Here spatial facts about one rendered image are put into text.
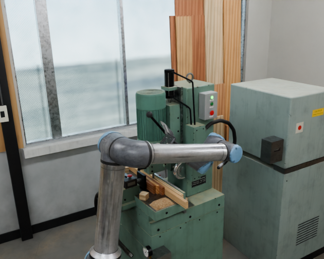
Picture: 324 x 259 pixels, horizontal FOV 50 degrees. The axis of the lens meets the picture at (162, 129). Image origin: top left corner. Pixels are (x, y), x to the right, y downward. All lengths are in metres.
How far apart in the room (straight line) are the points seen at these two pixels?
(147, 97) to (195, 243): 1.00
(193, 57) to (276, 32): 1.19
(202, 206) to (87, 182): 1.58
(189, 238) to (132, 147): 1.04
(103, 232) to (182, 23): 2.37
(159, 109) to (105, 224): 0.72
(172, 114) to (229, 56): 1.91
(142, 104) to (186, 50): 1.65
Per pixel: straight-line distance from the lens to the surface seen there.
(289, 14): 4.27
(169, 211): 2.02
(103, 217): 1.62
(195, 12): 3.66
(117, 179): 1.55
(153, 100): 1.95
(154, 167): 2.14
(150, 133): 2.01
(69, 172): 3.44
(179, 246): 2.28
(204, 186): 2.36
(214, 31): 3.78
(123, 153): 1.41
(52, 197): 3.50
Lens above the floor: 1.93
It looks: 18 degrees down
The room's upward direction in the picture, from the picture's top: 1 degrees counter-clockwise
